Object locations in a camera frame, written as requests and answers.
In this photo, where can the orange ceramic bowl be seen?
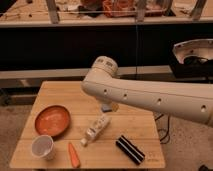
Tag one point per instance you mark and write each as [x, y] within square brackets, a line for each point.
[52, 121]

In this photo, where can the orange crate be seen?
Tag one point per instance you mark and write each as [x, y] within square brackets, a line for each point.
[118, 8]

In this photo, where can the blue sponge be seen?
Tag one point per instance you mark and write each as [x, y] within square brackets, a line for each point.
[106, 108]

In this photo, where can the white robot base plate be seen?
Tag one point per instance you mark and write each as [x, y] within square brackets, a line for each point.
[197, 47]

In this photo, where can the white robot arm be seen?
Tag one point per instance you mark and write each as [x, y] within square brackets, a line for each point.
[189, 101]

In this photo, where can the wooden table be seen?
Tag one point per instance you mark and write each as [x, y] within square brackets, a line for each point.
[135, 124]

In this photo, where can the white paper cup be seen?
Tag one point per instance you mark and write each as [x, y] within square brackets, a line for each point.
[43, 147]

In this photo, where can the orange carrot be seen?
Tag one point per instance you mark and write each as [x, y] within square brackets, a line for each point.
[73, 156]

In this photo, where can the black striped box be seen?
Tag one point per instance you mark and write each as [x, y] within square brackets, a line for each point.
[125, 145]

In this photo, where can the white plastic bottle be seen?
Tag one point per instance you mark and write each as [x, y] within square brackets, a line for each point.
[95, 129]

